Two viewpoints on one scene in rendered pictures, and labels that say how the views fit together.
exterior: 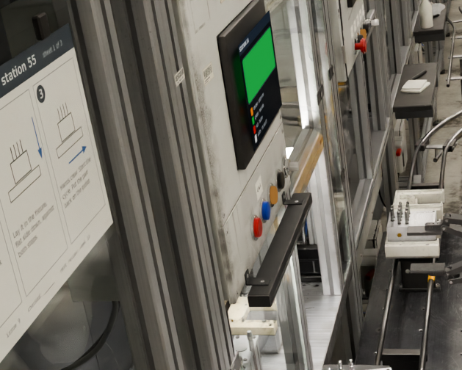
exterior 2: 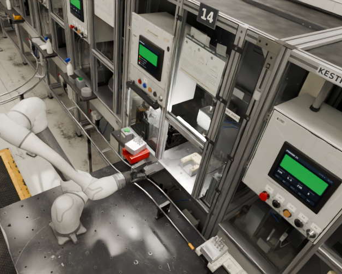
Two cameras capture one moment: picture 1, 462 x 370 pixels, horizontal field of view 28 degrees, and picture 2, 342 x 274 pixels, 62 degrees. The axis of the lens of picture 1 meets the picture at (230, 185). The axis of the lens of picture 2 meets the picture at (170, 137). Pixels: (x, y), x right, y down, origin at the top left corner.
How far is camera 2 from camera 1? 275 cm
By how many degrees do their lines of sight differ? 96
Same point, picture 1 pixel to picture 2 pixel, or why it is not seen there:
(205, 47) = (135, 31)
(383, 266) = not seen: outside the picture
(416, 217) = (213, 249)
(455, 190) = not seen: outside the picture
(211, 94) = (134, 40)
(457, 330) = (175, 256)
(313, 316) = (187, 182)
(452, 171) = not seen: outside the picture
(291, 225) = (144, 97)
